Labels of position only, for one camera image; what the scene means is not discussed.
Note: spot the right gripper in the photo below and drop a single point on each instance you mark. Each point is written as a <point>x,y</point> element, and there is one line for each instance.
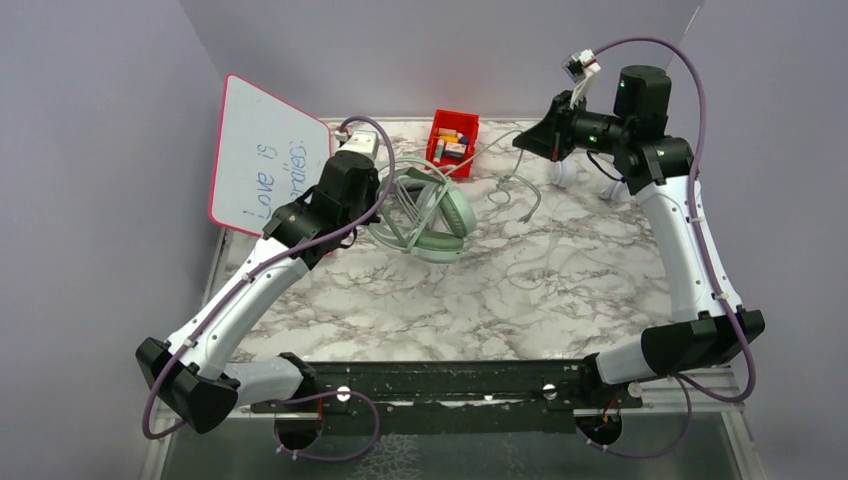
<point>551,136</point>

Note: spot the green headphones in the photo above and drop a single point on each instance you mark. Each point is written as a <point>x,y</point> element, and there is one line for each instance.
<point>449,219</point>

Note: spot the grey white gaming headset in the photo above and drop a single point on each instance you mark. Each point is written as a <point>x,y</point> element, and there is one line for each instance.
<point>402,213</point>

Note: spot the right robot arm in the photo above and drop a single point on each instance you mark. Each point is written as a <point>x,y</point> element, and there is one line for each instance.
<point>710,324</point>

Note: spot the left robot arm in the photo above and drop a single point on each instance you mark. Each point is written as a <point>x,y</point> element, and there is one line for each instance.
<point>191,371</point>

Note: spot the white headphones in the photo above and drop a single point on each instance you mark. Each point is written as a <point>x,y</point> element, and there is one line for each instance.
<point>563,175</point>

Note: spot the red plastic bin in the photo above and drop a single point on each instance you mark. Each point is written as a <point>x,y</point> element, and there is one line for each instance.
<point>466,124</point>

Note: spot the white small box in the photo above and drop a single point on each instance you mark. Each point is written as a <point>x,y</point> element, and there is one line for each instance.
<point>455,151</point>

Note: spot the white green glue stick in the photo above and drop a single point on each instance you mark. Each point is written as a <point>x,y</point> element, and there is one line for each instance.
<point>437,154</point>

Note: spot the pink framed whiteboard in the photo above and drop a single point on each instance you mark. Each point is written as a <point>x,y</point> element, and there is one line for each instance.
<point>268,153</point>

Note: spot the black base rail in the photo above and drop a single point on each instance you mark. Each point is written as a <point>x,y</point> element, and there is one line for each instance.
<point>451,397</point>

